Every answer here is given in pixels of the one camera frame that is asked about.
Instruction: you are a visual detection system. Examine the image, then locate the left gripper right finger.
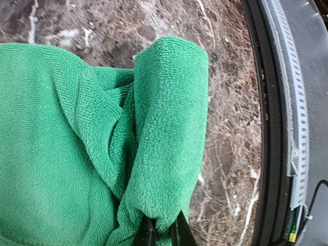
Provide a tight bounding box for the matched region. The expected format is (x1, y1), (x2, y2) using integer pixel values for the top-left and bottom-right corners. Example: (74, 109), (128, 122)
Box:
(170, 211), (197, 246)

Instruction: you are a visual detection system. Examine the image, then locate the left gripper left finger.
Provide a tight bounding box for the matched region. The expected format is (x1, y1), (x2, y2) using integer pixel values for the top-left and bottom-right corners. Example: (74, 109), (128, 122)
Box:
(133, 216), (157, 246)

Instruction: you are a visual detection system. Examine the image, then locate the green microfiber towel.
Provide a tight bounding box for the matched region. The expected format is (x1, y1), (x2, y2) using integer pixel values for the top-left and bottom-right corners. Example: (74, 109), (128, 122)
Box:
(1, 36), (209, 245)

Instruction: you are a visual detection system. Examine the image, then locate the small circuit board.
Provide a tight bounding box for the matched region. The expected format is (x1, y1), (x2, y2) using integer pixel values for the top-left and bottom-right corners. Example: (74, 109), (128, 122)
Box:
(288, 206), (303, 244)

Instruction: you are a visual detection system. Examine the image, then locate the white slotted cable duct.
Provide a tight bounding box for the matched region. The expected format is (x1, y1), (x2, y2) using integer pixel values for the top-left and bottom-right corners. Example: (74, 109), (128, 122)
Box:
(263, 1), (309, 210)

